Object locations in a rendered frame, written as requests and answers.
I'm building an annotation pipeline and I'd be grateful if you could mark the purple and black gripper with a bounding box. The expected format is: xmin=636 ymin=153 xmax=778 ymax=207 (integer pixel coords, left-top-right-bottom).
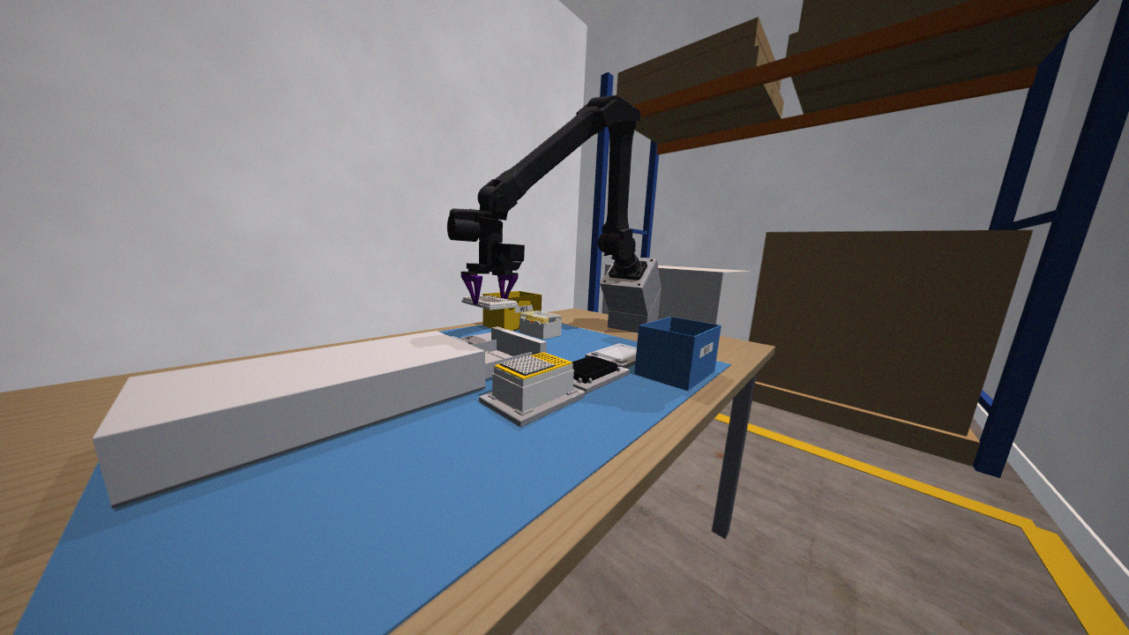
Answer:
xmin=461 ymin=241 xmax=519 ymax=305

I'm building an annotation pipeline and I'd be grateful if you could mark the blue bench mat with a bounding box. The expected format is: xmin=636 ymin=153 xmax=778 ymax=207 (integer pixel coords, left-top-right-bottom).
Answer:
xmin=14 ymin=360 xmax=730 ymax=635

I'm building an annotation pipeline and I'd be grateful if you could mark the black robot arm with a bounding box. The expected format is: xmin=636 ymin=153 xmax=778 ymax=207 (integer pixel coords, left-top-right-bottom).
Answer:
xmin=447 ymin=95 xmax=647 ymax=280

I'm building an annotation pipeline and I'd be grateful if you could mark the blue open-top bin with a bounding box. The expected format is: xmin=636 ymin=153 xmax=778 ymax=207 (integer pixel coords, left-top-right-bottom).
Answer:
xmin=634 ymin=318 xmax=721 ymax=391

